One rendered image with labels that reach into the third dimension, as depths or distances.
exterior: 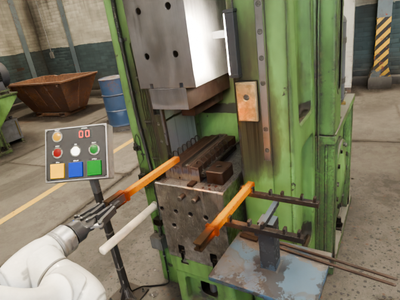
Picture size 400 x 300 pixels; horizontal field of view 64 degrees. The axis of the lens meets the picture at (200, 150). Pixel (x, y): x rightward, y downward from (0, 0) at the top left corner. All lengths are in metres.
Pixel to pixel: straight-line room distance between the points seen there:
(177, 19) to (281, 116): 0.57
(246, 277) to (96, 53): 8.83
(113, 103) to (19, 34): 5.35
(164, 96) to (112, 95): 4.64
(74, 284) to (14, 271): 0.17
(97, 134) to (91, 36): 8.06
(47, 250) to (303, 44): 1.37
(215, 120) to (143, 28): 0.74
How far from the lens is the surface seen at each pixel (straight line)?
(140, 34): 1.45
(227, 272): 1.32
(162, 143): 1.73
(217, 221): 1.11
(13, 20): 10.87
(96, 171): 1.68
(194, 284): 1.97
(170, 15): 1.34
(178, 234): 1.69
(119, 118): 6.13
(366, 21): 7.11
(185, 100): 1.37
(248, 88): 1.36
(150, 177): 1.30
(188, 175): 1.52
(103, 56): 9.54
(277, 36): 1.32
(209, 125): 1.94
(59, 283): 0.89
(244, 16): 1.35
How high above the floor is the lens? 1.61
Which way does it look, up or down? 22 degrees down
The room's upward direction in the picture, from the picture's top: 8 degrees counter-clockwise
